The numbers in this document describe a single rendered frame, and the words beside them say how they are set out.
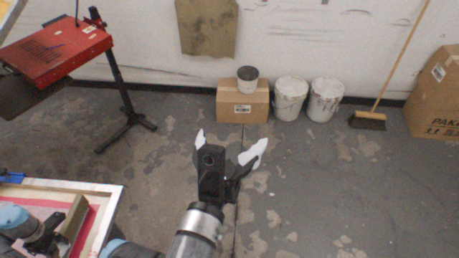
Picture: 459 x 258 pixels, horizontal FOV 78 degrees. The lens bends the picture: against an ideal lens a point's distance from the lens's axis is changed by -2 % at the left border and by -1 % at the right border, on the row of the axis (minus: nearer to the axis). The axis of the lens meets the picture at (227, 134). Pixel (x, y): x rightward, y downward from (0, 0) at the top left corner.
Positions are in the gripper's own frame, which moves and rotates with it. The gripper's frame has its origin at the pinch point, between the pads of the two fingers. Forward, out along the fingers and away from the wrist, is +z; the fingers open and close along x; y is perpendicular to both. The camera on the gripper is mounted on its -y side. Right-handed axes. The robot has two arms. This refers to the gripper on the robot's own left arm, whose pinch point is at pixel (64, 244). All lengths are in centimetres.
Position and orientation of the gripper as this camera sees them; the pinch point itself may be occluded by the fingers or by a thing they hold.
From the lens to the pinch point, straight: 138.3
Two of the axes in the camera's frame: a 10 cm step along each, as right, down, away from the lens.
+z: 0.0, 6.3, 7.8
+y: -0.9, 7.7, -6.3
